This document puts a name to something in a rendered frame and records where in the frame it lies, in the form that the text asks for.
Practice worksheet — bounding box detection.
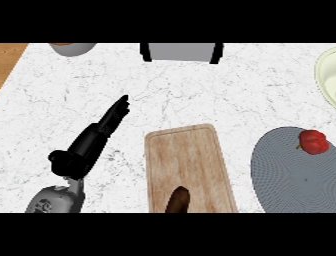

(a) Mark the grey round bowl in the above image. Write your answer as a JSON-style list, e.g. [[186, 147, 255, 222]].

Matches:
[[47, 43, 99, 58]]

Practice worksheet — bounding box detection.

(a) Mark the wooden cutting board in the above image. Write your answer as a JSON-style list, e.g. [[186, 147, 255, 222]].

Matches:
[[143, 123, 239, 214]]

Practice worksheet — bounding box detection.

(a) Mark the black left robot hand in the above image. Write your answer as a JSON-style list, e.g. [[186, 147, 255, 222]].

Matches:
[[47, 94, 131, 181]]

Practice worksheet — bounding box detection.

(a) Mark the pale cream bowl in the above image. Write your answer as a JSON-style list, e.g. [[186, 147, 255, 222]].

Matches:
[[314, 45, 336, 123]]

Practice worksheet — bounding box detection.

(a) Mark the grey oval placemat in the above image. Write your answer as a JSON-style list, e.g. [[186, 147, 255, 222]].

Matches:
[[249, 126, 336, 214]]

